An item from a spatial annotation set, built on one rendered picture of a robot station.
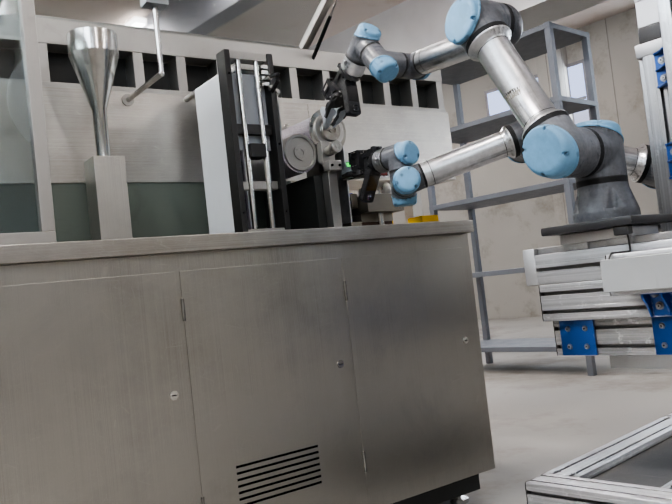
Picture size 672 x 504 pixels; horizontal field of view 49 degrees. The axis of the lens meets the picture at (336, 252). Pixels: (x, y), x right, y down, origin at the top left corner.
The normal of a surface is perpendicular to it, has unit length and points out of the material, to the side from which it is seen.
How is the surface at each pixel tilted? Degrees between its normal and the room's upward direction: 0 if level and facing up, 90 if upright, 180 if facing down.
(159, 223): 90
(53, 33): 90
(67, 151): 90
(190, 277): 90
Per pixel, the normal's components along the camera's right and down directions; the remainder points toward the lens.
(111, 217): 0.58, -0.10
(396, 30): -0.73, 0.05
